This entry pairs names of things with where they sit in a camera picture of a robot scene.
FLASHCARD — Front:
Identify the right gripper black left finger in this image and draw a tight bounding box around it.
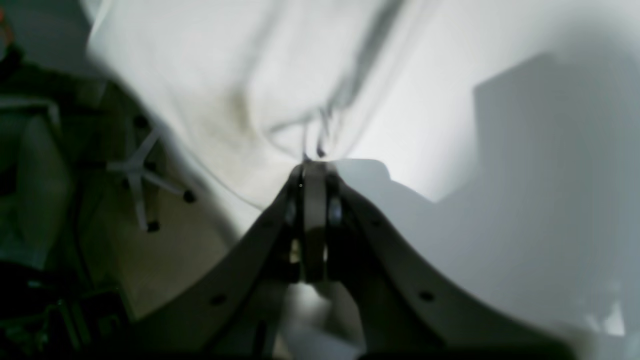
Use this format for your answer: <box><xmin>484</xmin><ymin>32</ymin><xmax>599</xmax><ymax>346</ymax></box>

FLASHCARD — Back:
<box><xmin>125</xmin><ymin>162</ymin><xmax>329</xmax><ymax>360</ymax></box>

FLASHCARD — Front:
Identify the light grey T-shirt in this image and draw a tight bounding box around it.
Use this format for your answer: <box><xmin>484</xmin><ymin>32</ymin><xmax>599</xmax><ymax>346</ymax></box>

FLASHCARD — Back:
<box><xmin>79</xmin><ymin>0</ymin><xmax>442</xmax><ymax>243</ymax></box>

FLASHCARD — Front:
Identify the white office chair base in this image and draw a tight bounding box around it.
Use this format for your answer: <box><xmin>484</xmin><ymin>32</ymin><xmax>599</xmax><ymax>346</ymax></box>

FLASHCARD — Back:
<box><xmin>104</xmin><ymin>115</ymin><xmax>196</xmax><ymax>233</ymax></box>

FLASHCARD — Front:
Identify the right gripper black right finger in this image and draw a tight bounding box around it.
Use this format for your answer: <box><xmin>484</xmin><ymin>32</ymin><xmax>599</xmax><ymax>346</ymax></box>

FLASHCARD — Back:
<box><xmin>326</xmin><ymin>168</ymin><xmax>576</xmax><ymax>360</ymax></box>

